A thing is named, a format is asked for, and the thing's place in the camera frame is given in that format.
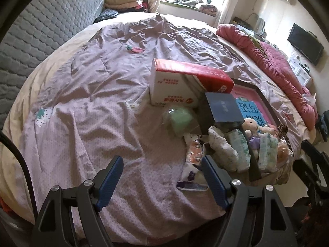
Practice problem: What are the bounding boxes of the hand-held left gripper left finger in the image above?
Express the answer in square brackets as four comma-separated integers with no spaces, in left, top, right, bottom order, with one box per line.
[32,156,124,247]

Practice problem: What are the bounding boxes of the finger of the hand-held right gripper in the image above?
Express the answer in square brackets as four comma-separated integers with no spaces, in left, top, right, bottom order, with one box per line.
[293,160,322,204]
[302,139,329,183]

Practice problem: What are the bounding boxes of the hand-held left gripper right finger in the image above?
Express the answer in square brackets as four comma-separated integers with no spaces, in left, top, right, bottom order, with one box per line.
[201,156,299,247]

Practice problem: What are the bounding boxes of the white and purple packet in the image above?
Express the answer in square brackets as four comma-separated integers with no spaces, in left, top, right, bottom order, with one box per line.
[176,163,209,192]

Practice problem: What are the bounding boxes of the white patterned tissue packets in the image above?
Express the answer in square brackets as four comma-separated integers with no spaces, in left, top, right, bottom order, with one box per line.
[208,126,240,172]

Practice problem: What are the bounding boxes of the orange and white packet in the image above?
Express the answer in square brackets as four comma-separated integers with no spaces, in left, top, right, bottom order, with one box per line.
[185,133,204,165]

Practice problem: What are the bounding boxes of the leopard print cloth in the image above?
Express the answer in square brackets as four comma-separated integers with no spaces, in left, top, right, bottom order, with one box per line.
[278,123,294,151]

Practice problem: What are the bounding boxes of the pale green tissue pack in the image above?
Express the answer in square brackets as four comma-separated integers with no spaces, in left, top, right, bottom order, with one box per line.
[258,133,279,171]
[227,129,251,173]

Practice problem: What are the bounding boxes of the beige teddy bear purple dress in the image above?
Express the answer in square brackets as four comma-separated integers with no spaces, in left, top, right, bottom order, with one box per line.
[242,118,277,156]

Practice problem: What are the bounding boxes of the green soft packet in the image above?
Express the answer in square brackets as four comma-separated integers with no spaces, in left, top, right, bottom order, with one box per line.
[162,107,195,137]

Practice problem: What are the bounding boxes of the dark tray with pink print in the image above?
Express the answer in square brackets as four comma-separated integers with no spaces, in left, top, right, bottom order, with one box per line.
[203,78,294,183]

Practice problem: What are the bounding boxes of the dark bag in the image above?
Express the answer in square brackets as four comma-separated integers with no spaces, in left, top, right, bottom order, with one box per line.
[317,109,329,142]

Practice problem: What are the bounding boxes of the white plastic bag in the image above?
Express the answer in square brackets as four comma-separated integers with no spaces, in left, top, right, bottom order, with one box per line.
[301,92,317,106]

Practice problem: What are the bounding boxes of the dark blue box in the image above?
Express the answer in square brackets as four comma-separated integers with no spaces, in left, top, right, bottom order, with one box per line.
[205,92,245,129]

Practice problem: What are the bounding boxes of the white cabinet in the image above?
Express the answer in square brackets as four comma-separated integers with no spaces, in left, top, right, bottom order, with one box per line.
[288,51,313,86]

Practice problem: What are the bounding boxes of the purple bed sheet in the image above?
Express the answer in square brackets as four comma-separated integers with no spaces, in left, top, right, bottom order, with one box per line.
[22,14,292,220]

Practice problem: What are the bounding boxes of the pink quilt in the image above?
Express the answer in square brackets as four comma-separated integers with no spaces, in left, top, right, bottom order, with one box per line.
[216,24,318,131]

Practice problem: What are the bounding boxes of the black television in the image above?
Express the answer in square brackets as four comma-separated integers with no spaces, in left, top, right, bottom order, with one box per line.
[287,23,325,66]

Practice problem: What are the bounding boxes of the red and white cardboard box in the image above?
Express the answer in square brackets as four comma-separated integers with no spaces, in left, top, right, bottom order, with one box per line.
[149,58,235,108]

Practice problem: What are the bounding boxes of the cluttered desk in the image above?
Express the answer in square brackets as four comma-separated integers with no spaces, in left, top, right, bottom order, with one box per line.
[231,15,268,42]

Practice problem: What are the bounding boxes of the grey knit pillow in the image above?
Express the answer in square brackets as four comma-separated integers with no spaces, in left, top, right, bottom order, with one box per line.
[95,8,119,24]

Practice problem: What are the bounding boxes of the grey quilted headboard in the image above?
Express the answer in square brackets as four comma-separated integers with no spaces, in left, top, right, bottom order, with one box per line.
[0,0,106,129]

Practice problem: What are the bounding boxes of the folded blankets on windowsill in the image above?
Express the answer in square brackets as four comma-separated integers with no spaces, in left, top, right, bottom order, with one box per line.
[177,0,218,15]

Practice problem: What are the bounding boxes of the stack of folded blankets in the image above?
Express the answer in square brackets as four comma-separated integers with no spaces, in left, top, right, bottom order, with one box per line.
[104,0,150,14]

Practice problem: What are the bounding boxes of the black cable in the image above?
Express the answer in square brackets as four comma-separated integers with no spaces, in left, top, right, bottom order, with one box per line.
[0,131,39,220]

